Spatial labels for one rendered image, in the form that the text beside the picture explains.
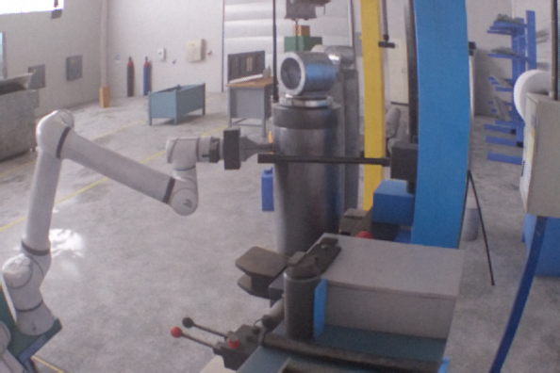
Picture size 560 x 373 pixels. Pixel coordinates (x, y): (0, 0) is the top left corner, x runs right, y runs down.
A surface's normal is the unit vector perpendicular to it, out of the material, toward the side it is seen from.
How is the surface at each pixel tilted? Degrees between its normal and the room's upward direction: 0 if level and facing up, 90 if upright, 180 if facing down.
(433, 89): 90
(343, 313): 90
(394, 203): 90
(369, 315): 90
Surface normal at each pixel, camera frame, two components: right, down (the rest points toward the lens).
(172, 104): -0.36, 0.30
